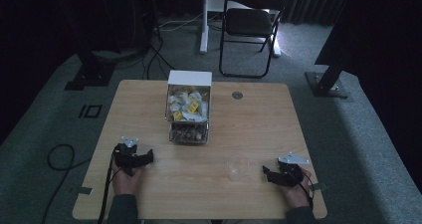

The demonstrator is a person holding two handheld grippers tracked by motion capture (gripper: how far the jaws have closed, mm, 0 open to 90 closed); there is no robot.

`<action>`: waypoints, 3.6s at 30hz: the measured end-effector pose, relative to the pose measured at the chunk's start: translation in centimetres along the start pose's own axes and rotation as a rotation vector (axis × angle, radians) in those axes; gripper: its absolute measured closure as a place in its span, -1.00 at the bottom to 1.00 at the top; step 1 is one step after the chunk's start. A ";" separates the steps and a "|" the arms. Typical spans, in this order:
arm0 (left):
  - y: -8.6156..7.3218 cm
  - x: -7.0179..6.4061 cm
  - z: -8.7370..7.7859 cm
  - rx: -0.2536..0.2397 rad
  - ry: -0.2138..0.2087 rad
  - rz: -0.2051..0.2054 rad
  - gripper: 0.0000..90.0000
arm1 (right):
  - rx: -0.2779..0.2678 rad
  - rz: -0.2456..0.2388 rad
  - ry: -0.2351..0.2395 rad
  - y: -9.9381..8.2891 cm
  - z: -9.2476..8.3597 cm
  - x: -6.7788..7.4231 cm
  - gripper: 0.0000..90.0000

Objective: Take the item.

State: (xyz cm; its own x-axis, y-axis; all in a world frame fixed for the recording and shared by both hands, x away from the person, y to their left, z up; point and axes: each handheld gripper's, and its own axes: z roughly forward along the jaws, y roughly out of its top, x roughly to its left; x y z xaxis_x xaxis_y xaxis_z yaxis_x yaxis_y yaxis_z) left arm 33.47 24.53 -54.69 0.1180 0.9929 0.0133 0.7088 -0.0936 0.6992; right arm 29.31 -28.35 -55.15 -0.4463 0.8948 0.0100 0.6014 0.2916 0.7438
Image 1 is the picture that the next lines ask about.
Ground left hand-held gripper cable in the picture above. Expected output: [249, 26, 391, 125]
[97, 152, 117, 224]

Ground black floor cable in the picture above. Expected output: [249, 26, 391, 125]
[40, 143, 93, 224]

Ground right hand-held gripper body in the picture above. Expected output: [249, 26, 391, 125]
[274, 151, 312, 189]

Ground black stand with base plate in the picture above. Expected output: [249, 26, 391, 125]
[64, 49, 117, 92]

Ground right hand-held gripper cable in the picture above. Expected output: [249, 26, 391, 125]
[298, 169, 316, 212]

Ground bundle of black floor cables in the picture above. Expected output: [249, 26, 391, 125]
[141, 34, 176, 82]

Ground person's left hand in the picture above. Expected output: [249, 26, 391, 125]
[110, 159, 146, 197]

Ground white two-tier dispenser box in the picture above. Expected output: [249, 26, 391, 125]
[164, 70, 213, 146]

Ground black folding chair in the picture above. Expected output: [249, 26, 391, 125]
[218, 0, 289, 80]

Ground pile of white yellow packets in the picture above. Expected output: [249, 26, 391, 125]
[167, 86, 210, 123]

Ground person's right hand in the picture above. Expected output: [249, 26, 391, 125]
[279, 174, 314, 210]

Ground clear plastic cup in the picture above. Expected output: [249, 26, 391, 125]
[226, 153, 250, 183]

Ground dark pleated curtain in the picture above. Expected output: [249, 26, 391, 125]
[284, 0, 353, 27]

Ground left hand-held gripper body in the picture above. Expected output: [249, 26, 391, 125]
[112, 135, 151, 177]

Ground white floor cable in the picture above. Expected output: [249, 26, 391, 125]
[158, 12, 204, 32]

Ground white desk frame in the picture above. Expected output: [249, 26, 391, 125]
[198, 0, 283, 58]

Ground hand-held gripper cable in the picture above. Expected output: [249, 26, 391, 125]
[298, 169, 316, 212]
[97, 152, 117, 224]

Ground black slanted stand with base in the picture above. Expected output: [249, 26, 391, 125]
[304, 0, 356, 100]

